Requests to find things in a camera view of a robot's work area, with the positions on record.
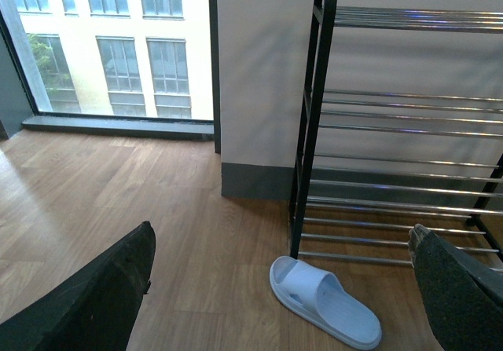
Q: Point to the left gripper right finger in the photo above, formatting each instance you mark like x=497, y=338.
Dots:
x=461, y=296

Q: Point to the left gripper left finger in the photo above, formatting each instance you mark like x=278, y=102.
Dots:
x=93, y=309

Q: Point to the white slipper near rack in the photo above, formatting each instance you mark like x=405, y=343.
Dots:
x=317, y=296

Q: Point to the black metal shoe rack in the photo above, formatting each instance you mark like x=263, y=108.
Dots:
x=401, y=124

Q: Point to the window with dark frame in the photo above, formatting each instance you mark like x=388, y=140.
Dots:
x=115, y=66

